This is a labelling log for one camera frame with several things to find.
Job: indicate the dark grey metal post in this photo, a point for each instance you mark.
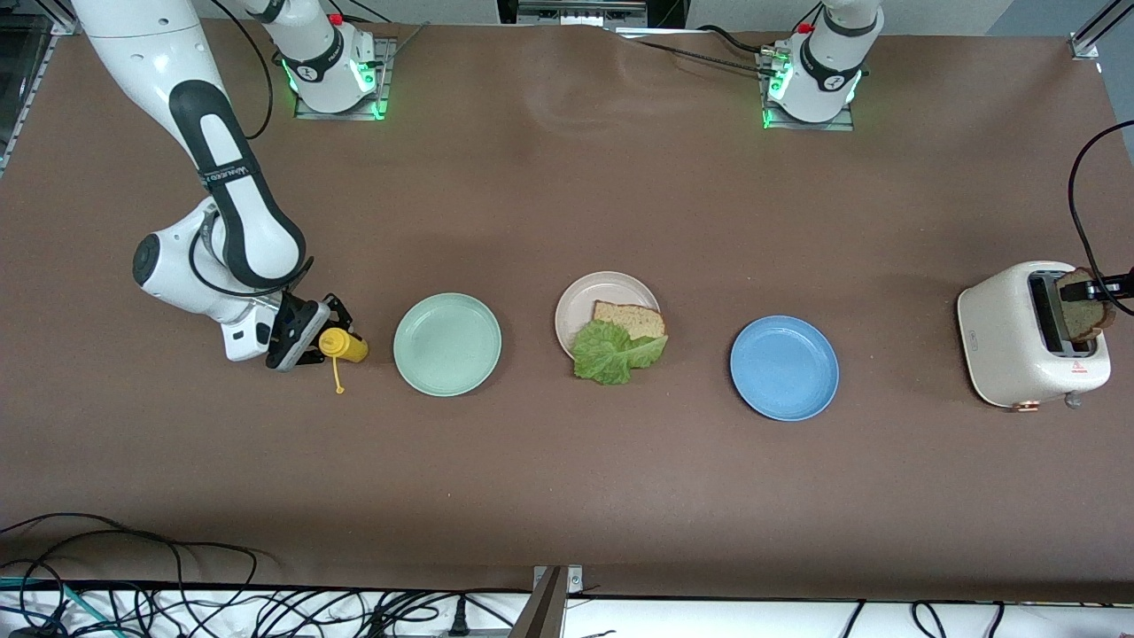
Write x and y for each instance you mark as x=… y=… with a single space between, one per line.
x=542 y=611

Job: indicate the cream white toaster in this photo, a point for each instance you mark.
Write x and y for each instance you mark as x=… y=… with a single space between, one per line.
x=997 y=337

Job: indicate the black equipment box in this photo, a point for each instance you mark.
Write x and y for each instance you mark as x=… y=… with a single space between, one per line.
x=664 y=9

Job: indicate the brown bread slice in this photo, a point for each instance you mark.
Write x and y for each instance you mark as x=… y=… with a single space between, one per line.
x=1081 y=323
x=633 y=317

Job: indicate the aluminium frame rail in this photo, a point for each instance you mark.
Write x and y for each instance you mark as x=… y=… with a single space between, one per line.
x=1088 y=37
x=24 y=120

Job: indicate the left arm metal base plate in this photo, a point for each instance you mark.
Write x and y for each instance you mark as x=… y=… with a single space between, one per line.
x=806 y=126

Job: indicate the green lettuce leaf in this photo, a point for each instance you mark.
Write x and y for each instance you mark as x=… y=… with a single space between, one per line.
x=611 y=354

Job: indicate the small metal bracket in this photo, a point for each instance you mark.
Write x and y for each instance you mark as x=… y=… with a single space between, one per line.
x=574 y=580

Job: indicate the beige plate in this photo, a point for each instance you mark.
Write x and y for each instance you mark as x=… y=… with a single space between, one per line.
x=580 y=306

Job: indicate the mint green plate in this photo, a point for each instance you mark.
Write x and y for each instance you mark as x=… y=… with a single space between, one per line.
x=447 y=346

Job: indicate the blue plate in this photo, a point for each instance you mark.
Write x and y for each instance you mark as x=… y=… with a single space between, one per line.
x=784 y=368

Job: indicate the yellow mustard squeeze bottle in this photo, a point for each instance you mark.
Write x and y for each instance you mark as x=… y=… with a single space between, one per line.
x=350 y=346

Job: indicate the black power plug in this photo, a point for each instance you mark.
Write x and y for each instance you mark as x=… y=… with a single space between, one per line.
x=459 y=625

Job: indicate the silver metal device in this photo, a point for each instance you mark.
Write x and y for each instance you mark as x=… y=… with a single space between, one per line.
x=576 y=13

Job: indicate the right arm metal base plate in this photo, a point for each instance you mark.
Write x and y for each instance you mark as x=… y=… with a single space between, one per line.
x=386 y=71

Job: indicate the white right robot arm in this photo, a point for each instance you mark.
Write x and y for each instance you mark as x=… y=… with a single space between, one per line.
x=142 y=53

